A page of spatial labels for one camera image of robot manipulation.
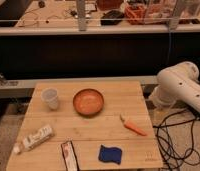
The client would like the black cable bundle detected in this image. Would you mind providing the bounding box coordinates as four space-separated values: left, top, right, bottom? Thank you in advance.
152 108 200 171

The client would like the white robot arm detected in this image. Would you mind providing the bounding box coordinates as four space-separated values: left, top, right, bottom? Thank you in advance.
149 61 200 113

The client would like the blue sponge cloth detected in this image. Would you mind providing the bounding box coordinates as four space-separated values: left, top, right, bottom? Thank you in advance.
98 145 122 165

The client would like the orange bowl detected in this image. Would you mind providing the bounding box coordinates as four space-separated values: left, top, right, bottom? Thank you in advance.
73 88 104 117

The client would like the metal post on shelf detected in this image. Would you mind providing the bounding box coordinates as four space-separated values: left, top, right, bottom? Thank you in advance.
76 0 86 31

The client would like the orange toy carrot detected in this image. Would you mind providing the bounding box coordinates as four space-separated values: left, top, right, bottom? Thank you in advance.
120 117 147 136

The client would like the red white flat packet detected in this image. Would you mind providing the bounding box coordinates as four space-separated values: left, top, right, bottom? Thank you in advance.
61 141 79 171

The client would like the wooden board table top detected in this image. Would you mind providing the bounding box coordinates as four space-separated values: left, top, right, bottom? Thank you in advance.
6 81 162 171

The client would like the orange crate on shelf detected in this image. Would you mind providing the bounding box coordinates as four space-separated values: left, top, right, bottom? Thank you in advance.
125 6 146 25

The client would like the black object on shelf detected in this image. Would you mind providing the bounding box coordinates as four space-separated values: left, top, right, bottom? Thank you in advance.
100 10 124 25

